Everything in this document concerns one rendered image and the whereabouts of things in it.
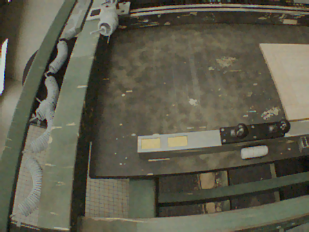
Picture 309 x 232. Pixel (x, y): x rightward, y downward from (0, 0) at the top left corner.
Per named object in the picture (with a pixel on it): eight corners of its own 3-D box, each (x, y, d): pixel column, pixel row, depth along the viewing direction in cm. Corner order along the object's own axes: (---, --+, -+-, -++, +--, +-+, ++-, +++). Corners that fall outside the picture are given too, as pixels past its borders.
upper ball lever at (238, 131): (240, 140, 73) (251, 137, 60) (227, 141, 74) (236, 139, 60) (239, 126, 74) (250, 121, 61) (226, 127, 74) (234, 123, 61)
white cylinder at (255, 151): (241, 160, 73) (266, 157, 72) (243, 155, 70) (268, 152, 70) (240, 151, 75) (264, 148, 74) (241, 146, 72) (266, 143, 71)
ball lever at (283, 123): (276, 135, 72) (293, 132, 59) (265, 137, 72) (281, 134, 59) (276, 122, 73) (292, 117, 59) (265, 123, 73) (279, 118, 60)
